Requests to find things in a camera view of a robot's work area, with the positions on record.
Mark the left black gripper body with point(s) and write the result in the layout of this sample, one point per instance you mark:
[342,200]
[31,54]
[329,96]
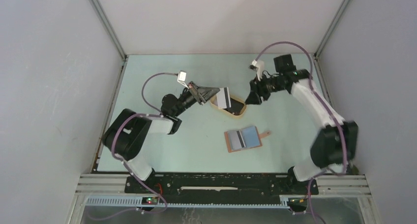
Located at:
[193,91]

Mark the white card black stripe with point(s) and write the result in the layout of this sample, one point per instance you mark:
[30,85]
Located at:
[236,140]

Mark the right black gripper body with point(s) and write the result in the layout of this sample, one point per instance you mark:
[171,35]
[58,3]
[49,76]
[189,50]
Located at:
[266,86]

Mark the aluminium frame rail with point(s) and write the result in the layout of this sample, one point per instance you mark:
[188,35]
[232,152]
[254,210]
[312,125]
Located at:
[124,190]

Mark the brown leather card holder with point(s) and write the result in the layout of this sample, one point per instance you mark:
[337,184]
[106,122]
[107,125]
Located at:
[252,138]

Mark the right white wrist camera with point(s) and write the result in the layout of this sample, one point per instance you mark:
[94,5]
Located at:
[259,67]

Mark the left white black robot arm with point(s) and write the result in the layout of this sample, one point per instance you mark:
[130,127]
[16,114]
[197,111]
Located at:
[126,135]

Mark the beige oval card tray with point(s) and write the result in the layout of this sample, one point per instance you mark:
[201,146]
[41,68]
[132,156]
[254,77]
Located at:
[238,107]

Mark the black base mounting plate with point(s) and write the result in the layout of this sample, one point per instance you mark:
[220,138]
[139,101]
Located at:
[227,188]

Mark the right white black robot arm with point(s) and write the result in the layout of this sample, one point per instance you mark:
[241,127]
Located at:
[336,140]

